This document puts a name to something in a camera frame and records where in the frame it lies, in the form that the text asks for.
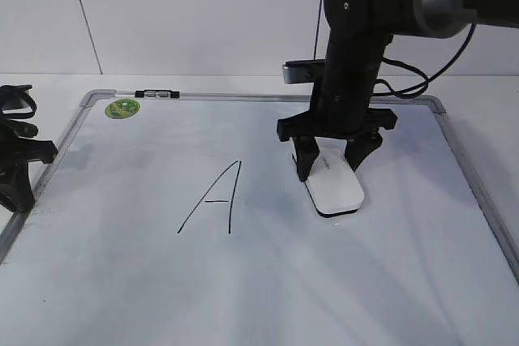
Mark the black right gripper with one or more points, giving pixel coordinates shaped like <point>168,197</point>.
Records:
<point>339,109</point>

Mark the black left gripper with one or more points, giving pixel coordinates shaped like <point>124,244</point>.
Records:
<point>18,148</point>

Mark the white whiteboard eraser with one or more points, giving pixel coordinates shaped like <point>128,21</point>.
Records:
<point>333,186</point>

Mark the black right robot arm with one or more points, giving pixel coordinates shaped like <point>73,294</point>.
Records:
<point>360,30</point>

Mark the round green magnet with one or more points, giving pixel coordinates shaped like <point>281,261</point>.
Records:
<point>122,109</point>

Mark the black and white marker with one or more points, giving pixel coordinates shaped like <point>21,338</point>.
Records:
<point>152,94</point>

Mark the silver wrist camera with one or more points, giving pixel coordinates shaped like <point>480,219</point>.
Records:
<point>303,71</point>

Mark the white whiteboard with grey frame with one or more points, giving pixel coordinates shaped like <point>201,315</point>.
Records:
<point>186,224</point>

